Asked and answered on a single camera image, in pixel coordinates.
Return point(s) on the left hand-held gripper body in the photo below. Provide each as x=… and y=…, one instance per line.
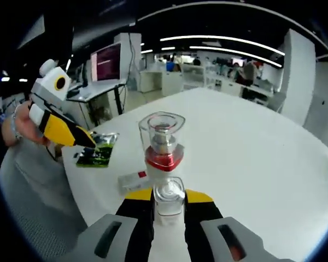
x=50, y=87

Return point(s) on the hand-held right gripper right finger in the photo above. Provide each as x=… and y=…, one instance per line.
x=202, y=213

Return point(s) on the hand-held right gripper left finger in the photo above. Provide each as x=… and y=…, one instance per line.
x=136, y=213

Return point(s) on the white skincare bottle red collar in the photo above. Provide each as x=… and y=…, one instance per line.
x=164, y=163

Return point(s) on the person's left hand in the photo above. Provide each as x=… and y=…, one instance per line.
x=27, y=129

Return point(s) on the green black sachet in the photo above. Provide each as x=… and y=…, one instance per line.
x=98, y=157

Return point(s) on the white standing desk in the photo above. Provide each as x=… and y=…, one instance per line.
x=98, y=88

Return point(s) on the computer monitor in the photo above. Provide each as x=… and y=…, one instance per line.
x=106, y=62

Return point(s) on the grey mesh chair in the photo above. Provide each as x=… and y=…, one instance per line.
x=30, y=191

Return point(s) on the white low cabinets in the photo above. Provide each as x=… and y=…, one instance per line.
x=153, y=79

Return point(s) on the ceiling light strip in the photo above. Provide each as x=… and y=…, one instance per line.
x=235, y=52
x=221, y=37

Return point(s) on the white pillar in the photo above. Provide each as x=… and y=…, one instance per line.
x=298, y=76

